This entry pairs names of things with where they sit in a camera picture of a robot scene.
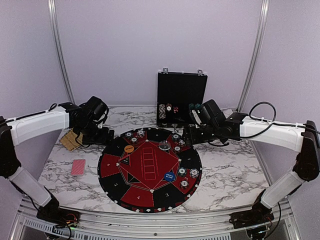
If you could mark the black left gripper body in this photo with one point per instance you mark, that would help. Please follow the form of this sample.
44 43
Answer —
91 135

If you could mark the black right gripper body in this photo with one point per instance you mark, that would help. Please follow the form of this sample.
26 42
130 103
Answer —
209 134

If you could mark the clear acrylic dealer button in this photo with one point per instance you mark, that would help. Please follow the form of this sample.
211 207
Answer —
164 145

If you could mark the red playing card deck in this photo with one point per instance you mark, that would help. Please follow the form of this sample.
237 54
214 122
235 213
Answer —
78 167

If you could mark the orange big blind button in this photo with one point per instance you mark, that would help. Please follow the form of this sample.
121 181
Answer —
129 149

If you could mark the black triangular all-in marker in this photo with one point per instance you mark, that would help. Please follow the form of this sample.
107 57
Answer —
126 161

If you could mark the blue small blind button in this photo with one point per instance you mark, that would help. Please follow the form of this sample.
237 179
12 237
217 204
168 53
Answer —
169 176

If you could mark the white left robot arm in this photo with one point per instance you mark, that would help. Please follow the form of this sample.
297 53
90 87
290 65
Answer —
85 120

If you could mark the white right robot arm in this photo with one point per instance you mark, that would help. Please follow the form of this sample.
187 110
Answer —
290 151

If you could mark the woven bamboo tray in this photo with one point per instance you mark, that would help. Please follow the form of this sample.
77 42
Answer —
71 141

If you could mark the teal chips in case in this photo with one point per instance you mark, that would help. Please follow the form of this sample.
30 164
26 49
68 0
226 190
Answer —
194 108

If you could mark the cream blue chips in case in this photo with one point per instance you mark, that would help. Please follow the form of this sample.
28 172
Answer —
164 110

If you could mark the black chip carrying case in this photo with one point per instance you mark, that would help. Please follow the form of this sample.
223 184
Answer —
179 89

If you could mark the round red black poker mat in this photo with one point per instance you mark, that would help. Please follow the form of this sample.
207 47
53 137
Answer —
140 187

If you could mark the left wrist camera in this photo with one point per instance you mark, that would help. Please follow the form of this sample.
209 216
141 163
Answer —
97 110

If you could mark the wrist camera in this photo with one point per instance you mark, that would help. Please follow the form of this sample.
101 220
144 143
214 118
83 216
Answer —
208 113
97 110

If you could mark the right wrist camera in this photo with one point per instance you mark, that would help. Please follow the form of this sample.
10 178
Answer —
208 113

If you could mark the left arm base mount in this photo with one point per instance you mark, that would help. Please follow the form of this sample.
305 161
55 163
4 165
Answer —
52 212

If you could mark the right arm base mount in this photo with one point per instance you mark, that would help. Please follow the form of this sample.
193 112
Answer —
252 217

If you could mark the aluminium front rail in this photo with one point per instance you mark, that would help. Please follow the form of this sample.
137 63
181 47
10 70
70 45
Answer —
97 225

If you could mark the left aluminium frame post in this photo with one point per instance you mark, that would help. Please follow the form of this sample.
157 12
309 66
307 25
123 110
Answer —
59 49

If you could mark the aluminium frame post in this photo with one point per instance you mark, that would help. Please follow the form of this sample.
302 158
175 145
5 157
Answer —
258 42
59 49

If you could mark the right aluminium frame post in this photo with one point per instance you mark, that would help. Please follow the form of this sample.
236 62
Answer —
258 42

